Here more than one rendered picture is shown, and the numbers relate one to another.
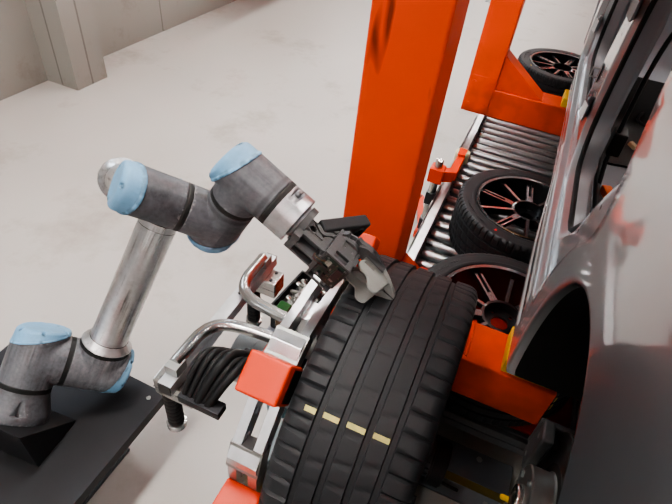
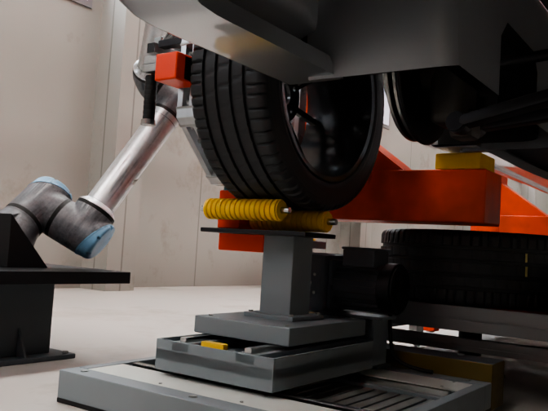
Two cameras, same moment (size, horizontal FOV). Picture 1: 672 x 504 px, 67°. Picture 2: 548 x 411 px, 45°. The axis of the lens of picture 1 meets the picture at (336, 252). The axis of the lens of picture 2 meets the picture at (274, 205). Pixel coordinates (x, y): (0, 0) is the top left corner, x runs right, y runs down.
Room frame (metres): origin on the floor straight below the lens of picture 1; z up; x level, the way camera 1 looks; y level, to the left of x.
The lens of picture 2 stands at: (-1.19, -0.60, 0.41)
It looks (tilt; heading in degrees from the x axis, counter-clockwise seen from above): 4 degrees up; 16
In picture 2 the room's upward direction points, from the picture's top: 4 degrees clockwise
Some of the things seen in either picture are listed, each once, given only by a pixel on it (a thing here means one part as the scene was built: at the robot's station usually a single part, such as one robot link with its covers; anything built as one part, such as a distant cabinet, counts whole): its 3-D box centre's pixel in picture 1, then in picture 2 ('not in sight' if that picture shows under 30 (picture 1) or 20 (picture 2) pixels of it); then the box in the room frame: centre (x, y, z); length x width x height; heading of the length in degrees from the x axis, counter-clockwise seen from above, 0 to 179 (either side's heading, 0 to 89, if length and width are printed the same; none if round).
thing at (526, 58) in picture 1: (557, 79); not in sight; (3.88, -1.50, 0.39); 0.66 x 0.66 x 0.24
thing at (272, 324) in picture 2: not in sight; (285, 281); (0.60, -0.13, 0.32); 0.40 x 0.30 x 0.28; 161
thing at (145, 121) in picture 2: (173, 405); (150, 99); (0.57, 0.31, 0.83); 0.04 x 0.04 x 0.16
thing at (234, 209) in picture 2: not in sight; (244, 209); (0.51, -0.03, 0.51); 0.29 x 0.06 x 0.06; 71
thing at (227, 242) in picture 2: not in sight; (251, 222); (0.64, -0.01, 0.48); 0.16 x 0.12 x 0.17; 71
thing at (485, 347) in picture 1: (471, 337); (412, 169); (0.98, -0.43, 0.69); 0.52 x 0.17 x 0.35; 71
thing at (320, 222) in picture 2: not in sight; (289, 220); (0.60, -0.13, 0.49); 0.29 x 0.06 x 0.06; 71
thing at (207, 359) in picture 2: not in sight; (271, 353); (0.55, -0.11, 0.13); 0.50 x 0.36 x 0.10; 161
